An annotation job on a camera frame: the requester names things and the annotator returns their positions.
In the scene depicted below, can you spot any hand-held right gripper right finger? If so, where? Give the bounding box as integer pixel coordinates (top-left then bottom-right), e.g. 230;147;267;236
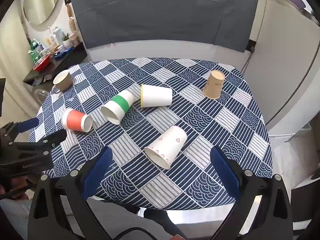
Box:
210;146;293;240

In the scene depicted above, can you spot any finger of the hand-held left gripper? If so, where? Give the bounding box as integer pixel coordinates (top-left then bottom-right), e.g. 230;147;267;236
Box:
0;117;40;142
10;129;67;156

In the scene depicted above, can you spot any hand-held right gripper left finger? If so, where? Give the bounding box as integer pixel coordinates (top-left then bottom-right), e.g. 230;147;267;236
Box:
27;146;113;240

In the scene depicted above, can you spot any white heart print paper cup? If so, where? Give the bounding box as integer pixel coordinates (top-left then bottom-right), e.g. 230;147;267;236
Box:
144;125;188;170

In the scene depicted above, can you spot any red paper cup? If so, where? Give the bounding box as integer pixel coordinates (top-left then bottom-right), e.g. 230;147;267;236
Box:
61;108;93;133

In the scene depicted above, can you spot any dark brown paper cup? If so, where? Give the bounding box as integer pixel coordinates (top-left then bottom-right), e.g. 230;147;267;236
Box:
53;70;73;91

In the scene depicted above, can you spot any green banded white paper cup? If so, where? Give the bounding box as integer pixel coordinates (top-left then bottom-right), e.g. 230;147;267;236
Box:
100;90;135;125

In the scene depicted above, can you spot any kraft brown paper cup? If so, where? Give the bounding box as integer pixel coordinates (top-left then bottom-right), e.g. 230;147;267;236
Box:
202;70;225;99

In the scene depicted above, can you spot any white paper cup yellow rim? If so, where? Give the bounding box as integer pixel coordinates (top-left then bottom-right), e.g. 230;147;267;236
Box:
140;84;173;108

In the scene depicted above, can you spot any person's left hand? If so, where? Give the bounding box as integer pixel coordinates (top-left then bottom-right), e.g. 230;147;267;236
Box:
0;176;32;201

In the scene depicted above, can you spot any clear plastic chair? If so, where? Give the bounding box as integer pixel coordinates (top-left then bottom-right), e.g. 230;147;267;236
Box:
31;87;49;105

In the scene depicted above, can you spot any blue white patterned tablecloth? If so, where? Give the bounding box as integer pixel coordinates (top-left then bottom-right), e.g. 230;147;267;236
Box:
28;57;273;210

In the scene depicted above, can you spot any red plastic basket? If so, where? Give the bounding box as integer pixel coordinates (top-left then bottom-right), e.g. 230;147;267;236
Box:
32;55;51;72

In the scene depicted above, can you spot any person's grey trouser leg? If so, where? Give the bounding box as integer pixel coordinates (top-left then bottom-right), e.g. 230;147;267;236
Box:
86;197;190;240

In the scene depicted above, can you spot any black shelf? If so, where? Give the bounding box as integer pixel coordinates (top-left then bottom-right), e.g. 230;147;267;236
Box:
23;42;88;87

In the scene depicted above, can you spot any green bottle pack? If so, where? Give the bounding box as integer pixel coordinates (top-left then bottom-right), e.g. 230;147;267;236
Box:
28;39;45;62

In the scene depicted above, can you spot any blue flat tray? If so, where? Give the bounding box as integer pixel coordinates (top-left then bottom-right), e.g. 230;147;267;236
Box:
54;46;74;60

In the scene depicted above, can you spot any small potted plant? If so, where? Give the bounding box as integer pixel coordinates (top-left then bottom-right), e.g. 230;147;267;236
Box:
62;33;73;49

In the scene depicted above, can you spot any white pump bottle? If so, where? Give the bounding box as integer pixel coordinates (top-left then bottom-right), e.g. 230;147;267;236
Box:
53;26;63;45

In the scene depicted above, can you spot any white refrigerator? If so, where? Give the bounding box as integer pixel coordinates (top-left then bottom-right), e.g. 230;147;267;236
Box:
246;0;320;137

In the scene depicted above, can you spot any dark grey hanging cloth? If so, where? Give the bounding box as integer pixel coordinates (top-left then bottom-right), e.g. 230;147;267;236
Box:
67;0;261;53

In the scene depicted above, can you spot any black wall cable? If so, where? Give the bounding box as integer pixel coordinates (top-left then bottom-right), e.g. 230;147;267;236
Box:
240;45;255;73

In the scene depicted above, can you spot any round wall mirror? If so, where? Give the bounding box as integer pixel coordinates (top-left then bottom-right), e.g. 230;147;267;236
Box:
23;0;69;26

